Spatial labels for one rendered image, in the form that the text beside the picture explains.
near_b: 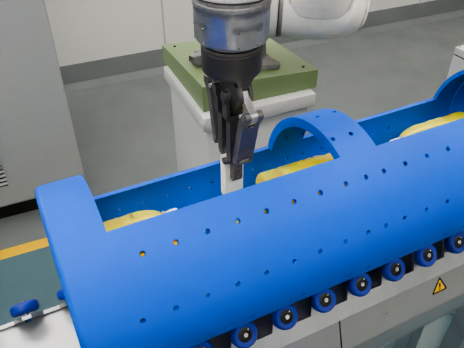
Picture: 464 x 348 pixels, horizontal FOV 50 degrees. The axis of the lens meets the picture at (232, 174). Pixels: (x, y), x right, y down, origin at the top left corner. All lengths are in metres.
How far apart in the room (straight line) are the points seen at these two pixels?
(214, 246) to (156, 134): 2.40
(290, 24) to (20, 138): 1.44
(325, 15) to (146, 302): 0.85
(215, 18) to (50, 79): 1.71
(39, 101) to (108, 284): 1.72
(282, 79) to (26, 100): 1.27
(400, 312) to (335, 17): 0.68
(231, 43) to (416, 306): 0.66
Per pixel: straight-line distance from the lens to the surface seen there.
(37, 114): 2.31
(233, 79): 0.60
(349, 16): 1.27
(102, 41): 3.60
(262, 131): 1.34
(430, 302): 1.06
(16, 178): 2.47
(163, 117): 3.17
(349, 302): 0.92
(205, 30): 0.58
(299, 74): 1.33
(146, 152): 2.87
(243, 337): 0.82
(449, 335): 1.53
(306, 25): 1.27
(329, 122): 0.78
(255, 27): 0.58
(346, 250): 0.74
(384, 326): 1.01
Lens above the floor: 1.64
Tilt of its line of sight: 38 degrees down
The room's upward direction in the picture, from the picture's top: straight up
